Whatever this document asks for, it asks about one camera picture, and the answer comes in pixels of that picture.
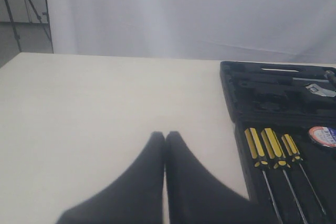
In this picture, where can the black plastic tool case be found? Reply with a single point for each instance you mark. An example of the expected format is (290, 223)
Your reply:
(292, 113)

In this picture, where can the white backdrop curtain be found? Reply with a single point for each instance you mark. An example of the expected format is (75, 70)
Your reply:
(242, 30)

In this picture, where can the black tripod stand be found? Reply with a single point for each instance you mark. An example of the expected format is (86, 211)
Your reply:
(25, 26)

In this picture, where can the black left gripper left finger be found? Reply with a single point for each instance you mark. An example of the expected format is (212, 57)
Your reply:
(136, 196)

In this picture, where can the large yellow-black screwdriver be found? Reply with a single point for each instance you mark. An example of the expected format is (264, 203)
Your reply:
(260, 161)

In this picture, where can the black electrical tape roll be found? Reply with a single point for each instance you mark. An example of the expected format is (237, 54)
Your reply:
(324, 136)

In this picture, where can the small yellow-black screwdriver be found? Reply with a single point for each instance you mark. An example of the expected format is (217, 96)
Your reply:
(296, 157)

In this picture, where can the silver adjustable wrench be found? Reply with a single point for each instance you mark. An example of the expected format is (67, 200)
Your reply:
(273, 88)

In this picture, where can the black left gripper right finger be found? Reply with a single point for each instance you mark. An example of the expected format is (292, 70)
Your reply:
(196, 196)

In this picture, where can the middle yellow-black screwdriver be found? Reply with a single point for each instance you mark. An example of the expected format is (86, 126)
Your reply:
(276, 153)

